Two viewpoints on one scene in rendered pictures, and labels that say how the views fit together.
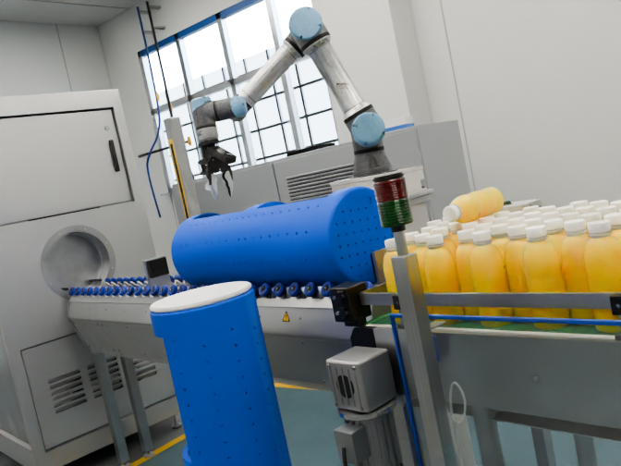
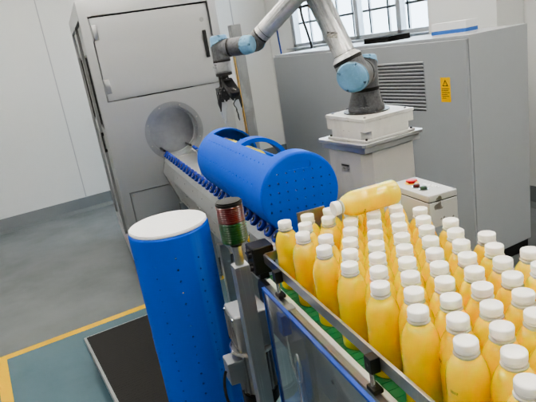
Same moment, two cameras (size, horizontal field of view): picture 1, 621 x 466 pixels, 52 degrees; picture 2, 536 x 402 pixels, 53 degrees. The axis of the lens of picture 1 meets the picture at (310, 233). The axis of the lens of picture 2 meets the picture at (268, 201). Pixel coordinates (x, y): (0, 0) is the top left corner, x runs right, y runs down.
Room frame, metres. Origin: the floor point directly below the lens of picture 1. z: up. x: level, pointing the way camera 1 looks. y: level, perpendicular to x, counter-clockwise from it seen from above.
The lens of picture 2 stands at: (0.17, -0.71, 1.60)
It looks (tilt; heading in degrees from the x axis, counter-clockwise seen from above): 17 degrees down; 23
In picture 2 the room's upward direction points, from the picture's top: 9 degrees counter-clockwise
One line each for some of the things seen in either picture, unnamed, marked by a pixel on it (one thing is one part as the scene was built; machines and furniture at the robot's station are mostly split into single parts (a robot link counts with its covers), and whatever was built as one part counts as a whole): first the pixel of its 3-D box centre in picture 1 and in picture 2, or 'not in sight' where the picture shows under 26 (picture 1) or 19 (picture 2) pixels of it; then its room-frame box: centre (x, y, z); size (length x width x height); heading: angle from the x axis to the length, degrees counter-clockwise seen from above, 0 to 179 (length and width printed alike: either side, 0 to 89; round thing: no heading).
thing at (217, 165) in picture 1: (211, 157); (225, 86); (2.33, 0.30, 1.43); 0.09 x 0.08 x 0.12; 41
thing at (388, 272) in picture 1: (400, 283); (289, 256); (1.53, -0.19, 0.99); 0.07 x 0.07 x 0.19
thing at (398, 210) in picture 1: (395, 212); (233, 230); (1.24, -0.17, 1.18); 0.06 x 0.06 x 0.05
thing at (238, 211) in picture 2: (390, 190); (230, 212); (1.24, -0.17, 1.23); 0.06 x 0.06 x 0.04
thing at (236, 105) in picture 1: (231, 108); (242, 45); (2.34, 0.19, 1.59); 0.11 x 0.11 x 0.08; 87
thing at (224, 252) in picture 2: not in sight; (233, 297); (2.51, 0.55, 0.31); 0.06 x 0.06 x 0.63; 41
